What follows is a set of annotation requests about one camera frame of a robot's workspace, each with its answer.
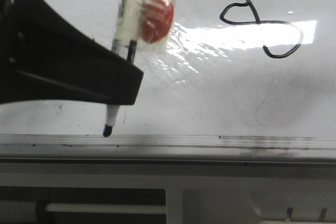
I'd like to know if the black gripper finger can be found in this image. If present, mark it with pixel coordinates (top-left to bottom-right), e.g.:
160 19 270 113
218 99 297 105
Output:
1 0 143 105

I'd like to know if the white whiteboard marker black tip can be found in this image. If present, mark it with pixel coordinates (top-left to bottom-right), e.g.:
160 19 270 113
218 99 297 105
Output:
102 0 178 138

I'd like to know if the white bar under table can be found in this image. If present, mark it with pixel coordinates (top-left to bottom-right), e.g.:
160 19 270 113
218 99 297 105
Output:
45 203 166 215

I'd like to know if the white plastic table frame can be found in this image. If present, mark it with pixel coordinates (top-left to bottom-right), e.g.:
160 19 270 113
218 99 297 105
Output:
1 161 335 223

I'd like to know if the white whiteboard with aluminium frame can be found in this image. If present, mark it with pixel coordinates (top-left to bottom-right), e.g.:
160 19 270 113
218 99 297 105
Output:
1 0 335 162

